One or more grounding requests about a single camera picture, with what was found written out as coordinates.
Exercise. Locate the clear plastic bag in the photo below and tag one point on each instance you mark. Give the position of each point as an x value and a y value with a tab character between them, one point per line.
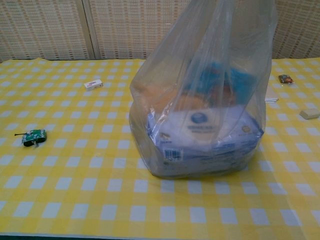
175	62

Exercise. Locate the orange round item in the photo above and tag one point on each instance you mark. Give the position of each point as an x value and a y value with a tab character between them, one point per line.
165	100

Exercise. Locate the white blue tissue pack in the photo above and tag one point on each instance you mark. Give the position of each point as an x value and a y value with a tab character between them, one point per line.
200	140

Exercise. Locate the small white cardboard box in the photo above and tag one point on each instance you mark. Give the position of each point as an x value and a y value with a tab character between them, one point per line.
93	84

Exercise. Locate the blue plastic package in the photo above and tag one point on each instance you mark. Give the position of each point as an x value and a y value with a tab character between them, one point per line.
240	85

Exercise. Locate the yellow white checkered tablecloth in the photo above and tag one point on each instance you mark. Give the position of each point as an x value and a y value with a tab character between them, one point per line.
87	187

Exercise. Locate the beige spiral notebook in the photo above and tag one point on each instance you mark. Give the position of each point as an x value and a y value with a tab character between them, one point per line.
272	99

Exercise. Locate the green toy tank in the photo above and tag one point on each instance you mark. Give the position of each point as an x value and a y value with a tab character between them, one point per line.
33	137

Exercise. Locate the wrapped candy packet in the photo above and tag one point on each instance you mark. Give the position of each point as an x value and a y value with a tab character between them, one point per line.
285	79

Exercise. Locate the beige woven folding screen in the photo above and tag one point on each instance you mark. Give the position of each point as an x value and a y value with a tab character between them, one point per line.
50	27

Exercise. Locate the beige eraser block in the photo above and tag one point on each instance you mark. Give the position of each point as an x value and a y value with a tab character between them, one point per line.
310	113

